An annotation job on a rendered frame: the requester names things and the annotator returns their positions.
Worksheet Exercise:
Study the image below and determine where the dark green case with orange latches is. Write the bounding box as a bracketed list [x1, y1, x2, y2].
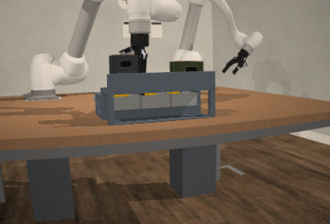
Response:
[169, 61, 204, 72]

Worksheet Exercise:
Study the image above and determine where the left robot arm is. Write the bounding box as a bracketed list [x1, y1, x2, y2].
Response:
[171, 0, 262, 61]

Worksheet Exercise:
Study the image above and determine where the grey rectangular rack frame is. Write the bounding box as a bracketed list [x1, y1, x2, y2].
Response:
[93, 71, 215, 126]

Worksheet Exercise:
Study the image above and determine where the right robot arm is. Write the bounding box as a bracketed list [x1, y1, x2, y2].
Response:
[23, 0, 182, 100]

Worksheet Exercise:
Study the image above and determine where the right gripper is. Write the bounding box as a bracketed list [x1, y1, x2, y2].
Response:
[131, 33, 149, 73]

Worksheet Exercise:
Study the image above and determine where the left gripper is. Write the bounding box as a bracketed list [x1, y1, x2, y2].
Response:
[222, 49, 248, 75]

